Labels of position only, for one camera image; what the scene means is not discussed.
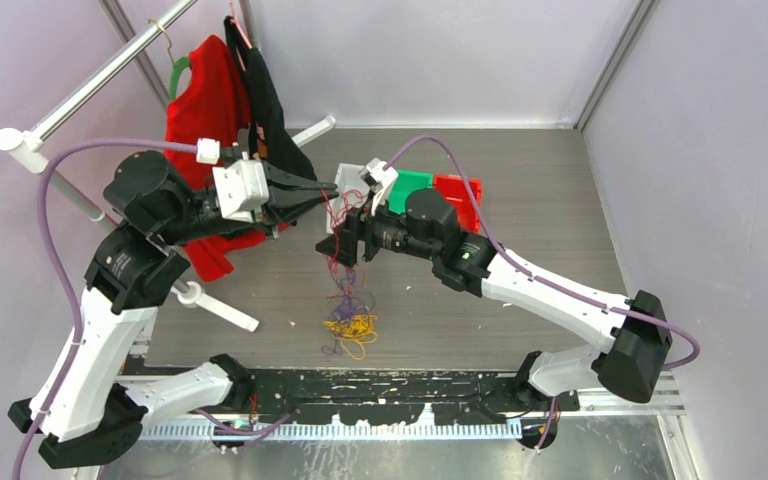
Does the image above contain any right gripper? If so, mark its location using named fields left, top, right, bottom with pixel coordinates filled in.
left=316, top=189, right=439, bottom=268

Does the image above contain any red wire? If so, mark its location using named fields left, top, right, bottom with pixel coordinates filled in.
left=327, top=188, right=373, bottom=230
left=320, top=190, right=365, bottom=313

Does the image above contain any purple wire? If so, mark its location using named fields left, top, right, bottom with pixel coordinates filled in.
left=320, top=264, right=379, bottom=356

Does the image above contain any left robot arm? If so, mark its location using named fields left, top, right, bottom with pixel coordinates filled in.
left=8, top=150, right=338, bottom=469

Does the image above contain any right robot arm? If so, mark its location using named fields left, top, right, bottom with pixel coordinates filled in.
left=315, top=188, right=672, bottom=411

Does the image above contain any white plastic bin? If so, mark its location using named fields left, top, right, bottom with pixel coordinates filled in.
left=325, top=163, right=369, bottom=234

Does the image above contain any green plastic bin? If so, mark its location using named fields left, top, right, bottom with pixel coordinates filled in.
left=387, top=169, right=433, bottom=214

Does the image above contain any black shirt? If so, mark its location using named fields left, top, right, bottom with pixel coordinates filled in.
left=223, top=16, right=317, bottom=181

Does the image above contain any red plastic bin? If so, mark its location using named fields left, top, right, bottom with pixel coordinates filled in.
left=432, top=174, right=481, bottom=233

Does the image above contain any red shirt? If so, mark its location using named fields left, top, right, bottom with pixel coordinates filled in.
left=166, top=33, right=282, bottom=282

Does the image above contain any green hanger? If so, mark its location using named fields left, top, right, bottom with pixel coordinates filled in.
left=168, top=56, right=191, bottom=102

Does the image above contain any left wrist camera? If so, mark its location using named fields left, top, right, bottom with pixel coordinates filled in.
left=195, top=138, right=269, bottom=223

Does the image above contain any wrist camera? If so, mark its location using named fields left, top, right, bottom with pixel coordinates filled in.
left=195, top=138, right=269, bottom=223
left=359, top=158, right=398, bottom=216

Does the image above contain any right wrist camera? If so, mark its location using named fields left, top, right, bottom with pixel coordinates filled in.
left=359, top=158, right=398, bottom=216

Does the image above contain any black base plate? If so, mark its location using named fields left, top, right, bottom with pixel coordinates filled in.
left=204, top=369, right=549, bottom=426

